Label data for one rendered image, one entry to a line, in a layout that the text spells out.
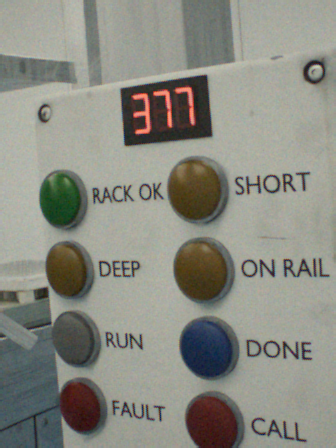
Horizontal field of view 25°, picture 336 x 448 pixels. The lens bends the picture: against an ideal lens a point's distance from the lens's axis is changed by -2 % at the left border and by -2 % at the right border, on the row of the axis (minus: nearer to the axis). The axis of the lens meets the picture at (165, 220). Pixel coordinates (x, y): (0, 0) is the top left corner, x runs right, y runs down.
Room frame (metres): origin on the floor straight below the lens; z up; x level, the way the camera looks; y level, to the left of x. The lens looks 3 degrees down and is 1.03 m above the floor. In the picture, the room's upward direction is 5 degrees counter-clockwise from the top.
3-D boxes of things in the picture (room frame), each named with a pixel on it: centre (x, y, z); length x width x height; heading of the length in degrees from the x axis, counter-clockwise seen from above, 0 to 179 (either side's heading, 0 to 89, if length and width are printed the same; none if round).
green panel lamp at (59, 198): (0.39, 0.05, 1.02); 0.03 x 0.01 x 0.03; 55
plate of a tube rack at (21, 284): (1.46, 0.28, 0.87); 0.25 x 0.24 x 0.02; 56
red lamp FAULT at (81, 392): (0.39, 0.05, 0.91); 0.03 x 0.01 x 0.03; 55
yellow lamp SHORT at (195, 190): (0.35, -0.01, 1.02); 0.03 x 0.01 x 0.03; 55
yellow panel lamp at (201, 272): (0.35, -0.01, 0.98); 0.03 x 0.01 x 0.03; 55
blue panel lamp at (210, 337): (0.35, -0.01, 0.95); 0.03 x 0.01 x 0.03; 55
